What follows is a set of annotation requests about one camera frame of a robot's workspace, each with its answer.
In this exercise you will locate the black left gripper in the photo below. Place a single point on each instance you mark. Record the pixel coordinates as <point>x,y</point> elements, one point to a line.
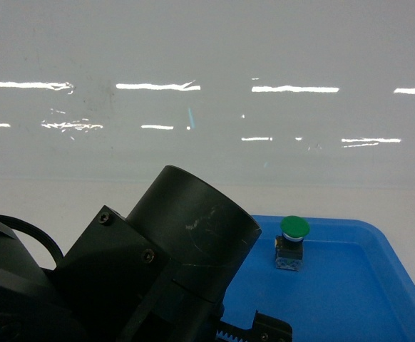
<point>161,273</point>

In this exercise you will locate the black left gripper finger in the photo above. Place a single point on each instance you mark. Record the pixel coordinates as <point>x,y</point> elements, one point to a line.
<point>264,328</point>

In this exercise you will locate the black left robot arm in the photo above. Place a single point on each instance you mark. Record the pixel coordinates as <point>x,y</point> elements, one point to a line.
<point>31,307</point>

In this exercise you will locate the green mushroom push button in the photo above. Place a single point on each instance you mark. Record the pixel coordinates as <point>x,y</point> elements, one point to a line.
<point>289,244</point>

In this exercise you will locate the blue plastic tray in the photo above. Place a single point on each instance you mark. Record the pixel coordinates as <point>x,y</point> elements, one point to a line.
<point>351,286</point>

